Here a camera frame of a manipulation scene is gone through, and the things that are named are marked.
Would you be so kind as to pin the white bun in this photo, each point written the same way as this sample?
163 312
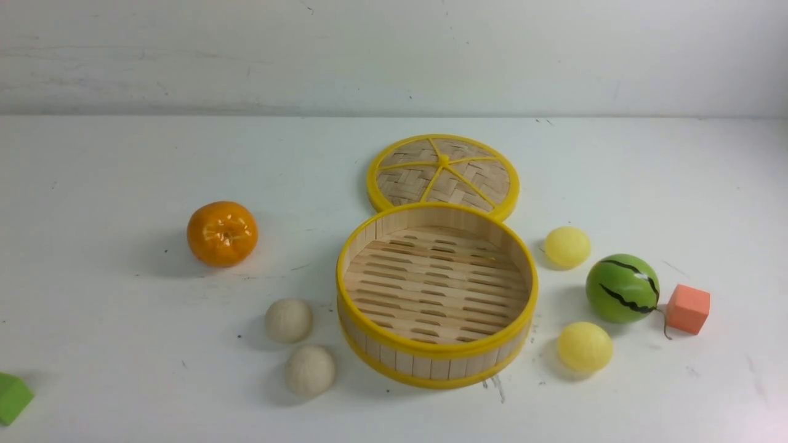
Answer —
310 371
288 321

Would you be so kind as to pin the yellow bun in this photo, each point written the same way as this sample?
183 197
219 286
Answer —
567 247
585 347

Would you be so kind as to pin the yellow woven steamer lid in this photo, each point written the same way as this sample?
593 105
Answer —
443 168

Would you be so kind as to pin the yellow bamboo steamer tray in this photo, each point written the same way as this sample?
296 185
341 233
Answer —
437 296

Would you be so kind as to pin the orange toy tangerine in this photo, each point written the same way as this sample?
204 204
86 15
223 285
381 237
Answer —
222 234

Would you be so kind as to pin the green toy watermelon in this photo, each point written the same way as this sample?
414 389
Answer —
622 288

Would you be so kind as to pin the orange foam cube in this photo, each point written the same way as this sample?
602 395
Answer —
688 309

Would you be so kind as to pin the green foam block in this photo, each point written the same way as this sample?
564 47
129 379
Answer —
15 396

